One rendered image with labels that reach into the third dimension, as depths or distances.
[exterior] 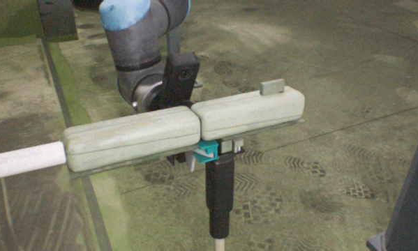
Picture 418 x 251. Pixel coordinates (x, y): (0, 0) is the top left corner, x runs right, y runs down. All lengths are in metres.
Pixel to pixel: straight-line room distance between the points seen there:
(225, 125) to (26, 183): 0.87
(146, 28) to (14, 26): 1.77
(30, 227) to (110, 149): 0.70
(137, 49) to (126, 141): 0.30
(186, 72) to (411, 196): 0.60
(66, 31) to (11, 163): 2.04
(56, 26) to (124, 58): 1.74
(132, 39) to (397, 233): 0.74
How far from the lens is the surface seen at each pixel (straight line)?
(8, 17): 2.40
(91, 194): 1.14
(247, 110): 0.47
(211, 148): 0.46
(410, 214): 0.97
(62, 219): 1.09
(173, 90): 0.58
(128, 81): 0.72
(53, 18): 2.41
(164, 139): 0.43
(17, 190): 1.23
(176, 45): 1.71
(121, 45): 0.69
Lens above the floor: 0.78
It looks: 32 degrees down
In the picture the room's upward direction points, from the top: straight up
